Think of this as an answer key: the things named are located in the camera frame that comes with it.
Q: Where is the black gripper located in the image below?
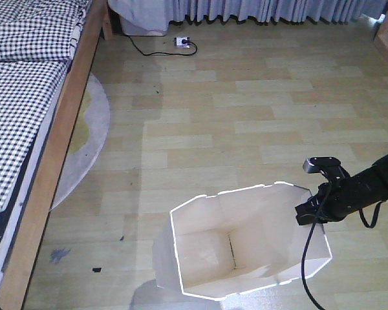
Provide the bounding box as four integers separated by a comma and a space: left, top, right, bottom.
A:
295, 182, 352, 225

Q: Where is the white plastic trash bin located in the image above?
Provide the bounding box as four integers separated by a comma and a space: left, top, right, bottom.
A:
153, 181, 332, 301

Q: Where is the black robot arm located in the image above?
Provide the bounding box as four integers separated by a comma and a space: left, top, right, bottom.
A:
295, 154, 388, 225

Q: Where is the floor power outlet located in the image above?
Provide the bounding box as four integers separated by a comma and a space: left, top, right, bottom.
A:
174, 36, 190, 48

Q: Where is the round grey rug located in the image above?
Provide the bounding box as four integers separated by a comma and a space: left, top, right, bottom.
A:
50, 73, 111, 210

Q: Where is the grey pleated curtain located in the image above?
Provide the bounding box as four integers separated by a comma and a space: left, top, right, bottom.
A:
108, 0, 388, 36

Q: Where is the checkered bed sheet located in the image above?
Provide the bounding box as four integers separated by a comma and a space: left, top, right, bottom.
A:
0, 61, 69, 238

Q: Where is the checkered pillow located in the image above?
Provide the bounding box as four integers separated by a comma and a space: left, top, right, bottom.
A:
0, 1, 92, 62

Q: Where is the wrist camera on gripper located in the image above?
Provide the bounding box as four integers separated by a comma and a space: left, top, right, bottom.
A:
303, 156, 350, 185

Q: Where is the black outlet cable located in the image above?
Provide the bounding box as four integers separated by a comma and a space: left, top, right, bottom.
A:
124, 32, 198, 57

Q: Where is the wooden bed frame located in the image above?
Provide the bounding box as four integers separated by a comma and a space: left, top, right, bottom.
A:
0, 1, 113, 309

